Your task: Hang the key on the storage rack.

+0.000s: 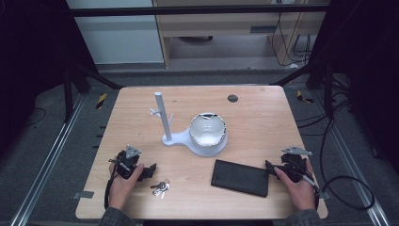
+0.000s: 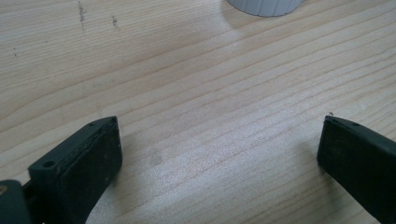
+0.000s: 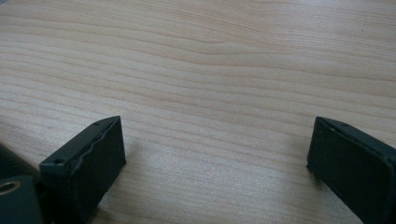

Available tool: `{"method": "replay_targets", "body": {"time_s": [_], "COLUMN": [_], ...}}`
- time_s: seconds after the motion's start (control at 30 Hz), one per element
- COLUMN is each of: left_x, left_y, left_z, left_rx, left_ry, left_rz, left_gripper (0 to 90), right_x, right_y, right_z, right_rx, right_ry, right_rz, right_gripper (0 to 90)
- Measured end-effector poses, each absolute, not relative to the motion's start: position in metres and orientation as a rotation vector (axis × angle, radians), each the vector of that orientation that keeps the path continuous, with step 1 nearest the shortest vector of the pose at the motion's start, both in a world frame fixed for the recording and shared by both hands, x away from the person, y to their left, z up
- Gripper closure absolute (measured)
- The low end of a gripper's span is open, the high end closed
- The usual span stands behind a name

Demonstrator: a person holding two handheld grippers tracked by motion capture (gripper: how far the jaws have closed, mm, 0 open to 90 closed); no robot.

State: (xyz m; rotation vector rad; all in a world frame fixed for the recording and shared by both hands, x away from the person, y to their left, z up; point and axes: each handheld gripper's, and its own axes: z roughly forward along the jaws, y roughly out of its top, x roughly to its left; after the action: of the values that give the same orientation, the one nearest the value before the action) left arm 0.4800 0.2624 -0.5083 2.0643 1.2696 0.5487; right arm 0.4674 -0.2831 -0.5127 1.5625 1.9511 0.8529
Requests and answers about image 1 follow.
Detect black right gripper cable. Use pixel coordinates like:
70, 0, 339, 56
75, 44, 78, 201
290, 117, 376, 212

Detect black curtain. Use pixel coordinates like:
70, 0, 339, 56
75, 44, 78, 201
0, 0, 99, 154
309, 0, 399, 172

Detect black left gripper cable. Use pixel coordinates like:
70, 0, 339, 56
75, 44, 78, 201
104, 158, 124, 210

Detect black horizontal frame bar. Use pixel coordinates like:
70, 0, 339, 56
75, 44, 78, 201
67, 3, 331, 18

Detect black floor cables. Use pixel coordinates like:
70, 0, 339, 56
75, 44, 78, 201
295, 89, 357, 137

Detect aluminium floor rail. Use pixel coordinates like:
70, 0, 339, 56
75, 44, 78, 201
8, 93, 87, 226
312, 89, 391, 226

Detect white key stand with post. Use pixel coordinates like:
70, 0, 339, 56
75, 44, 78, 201
149, 90, 230, 158

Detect silver bowl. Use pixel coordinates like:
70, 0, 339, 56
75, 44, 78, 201
188, 112, 228, 148

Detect black metal stand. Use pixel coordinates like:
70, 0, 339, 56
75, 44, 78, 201
268, 57, 349, 121
61, 57, 124, 124

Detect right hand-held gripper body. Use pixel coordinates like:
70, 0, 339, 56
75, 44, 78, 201
279, 145, 314, 184

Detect person's right hand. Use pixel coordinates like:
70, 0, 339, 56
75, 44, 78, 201
274, 159, 318, 212

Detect person's left hand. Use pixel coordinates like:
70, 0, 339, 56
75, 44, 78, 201
107, 162, 146, 211

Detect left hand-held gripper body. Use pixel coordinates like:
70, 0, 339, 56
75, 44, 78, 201
109, 144, 142, 181

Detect light wooden desk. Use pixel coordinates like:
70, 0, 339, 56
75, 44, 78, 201
152, 0, 331, 69

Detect bunch of silver keys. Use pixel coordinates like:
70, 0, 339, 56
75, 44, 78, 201
150, 179, 171, 200

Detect white cabinet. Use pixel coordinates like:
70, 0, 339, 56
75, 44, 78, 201
65, 0, 166, 66

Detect yellow black tape strip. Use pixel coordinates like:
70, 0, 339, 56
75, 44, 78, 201
95, 92, 108, 110
295, 89, 315, 105

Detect black cables under desk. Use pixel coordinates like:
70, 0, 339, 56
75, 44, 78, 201
270, 11, 312, 69

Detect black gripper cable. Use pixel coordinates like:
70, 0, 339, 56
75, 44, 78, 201
290, 117, 376, 212
104, 158, 124, 210

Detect thin black floor cable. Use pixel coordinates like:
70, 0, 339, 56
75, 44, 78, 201
21, 106, 47, 128

